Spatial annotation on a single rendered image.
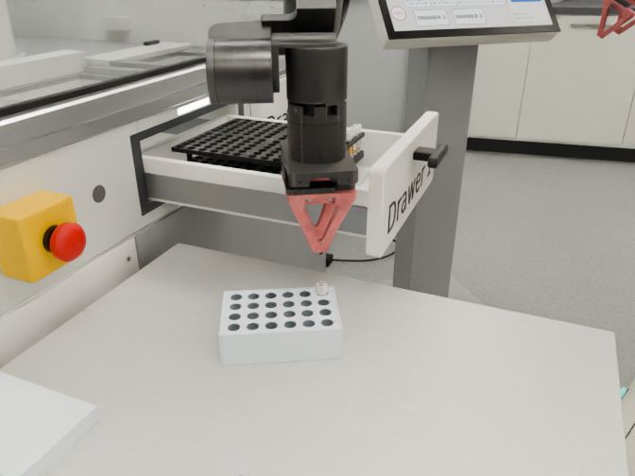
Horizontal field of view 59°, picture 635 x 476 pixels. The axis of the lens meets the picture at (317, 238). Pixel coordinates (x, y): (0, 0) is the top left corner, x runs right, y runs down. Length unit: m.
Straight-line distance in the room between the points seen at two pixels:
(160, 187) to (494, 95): 3.15
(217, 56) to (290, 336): 0.27
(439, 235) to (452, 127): 0.36
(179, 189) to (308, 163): 0.28
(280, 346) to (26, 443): 0.23
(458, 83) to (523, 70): 2.06
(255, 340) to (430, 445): 0.19
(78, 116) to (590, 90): 3.39
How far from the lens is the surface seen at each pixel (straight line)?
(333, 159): 0.53
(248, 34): 0.54
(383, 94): 2.49
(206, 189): 0.74
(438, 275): 1.93
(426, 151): 0.74
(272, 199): 0.70
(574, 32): 3.75
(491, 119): 3.80
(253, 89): 0.51
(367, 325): 0.64
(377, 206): 0.63
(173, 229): 0.87
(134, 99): 0.77
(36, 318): 0.71
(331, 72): 0.51
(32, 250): 0.62
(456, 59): 1.69
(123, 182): 0.77
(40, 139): 0.66
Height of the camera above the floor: 1.13
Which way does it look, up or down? 26 degrees down
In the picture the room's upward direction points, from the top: straight up
